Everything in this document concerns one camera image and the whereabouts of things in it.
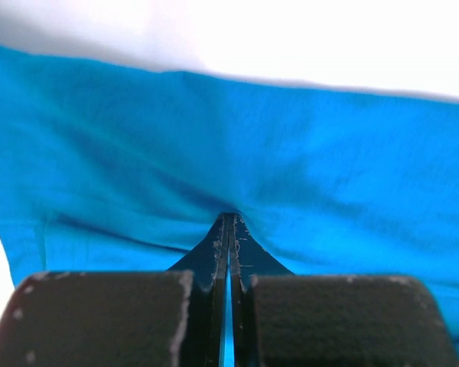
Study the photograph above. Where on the blue t shirt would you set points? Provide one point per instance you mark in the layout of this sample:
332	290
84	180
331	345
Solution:
105	167

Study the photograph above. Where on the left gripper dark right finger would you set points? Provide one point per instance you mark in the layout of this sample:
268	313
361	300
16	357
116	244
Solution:
284	319

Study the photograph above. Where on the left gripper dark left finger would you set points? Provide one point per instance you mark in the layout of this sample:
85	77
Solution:
166	318

